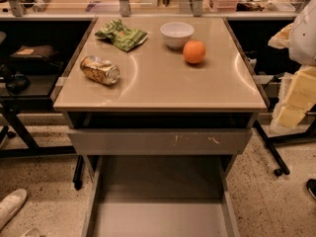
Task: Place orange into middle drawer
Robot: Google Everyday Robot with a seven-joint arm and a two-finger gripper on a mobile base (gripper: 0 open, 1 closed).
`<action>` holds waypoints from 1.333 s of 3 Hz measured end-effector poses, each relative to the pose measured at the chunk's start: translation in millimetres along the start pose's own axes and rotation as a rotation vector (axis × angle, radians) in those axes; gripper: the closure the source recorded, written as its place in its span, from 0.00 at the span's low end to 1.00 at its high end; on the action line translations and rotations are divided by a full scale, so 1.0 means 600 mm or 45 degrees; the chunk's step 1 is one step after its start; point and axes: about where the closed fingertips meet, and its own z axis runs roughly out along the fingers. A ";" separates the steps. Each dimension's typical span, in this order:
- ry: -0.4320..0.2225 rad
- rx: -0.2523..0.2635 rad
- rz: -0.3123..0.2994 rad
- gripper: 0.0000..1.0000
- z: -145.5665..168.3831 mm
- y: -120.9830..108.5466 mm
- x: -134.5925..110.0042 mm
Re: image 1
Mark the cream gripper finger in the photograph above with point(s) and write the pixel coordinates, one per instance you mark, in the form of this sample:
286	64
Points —
300	97
281	39

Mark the orange fruit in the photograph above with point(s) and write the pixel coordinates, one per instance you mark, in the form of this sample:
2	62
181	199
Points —
194	52

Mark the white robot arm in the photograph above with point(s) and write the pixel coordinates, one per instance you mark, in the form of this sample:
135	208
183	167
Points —
302	45

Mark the grey drawer cabinet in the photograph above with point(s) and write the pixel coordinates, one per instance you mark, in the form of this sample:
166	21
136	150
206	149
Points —
162	105

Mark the open middle drawer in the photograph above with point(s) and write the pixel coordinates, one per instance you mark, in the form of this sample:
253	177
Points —
160	196

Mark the white bowl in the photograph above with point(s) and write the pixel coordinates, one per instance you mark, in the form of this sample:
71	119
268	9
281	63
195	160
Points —
176	34

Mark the green chip bag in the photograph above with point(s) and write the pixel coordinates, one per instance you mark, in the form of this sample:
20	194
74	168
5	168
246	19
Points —
121	36

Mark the crushed gold soda can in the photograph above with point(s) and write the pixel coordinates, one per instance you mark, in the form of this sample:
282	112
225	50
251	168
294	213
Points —
100	70

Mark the white shoe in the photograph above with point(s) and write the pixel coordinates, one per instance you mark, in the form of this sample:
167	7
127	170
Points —
11	204

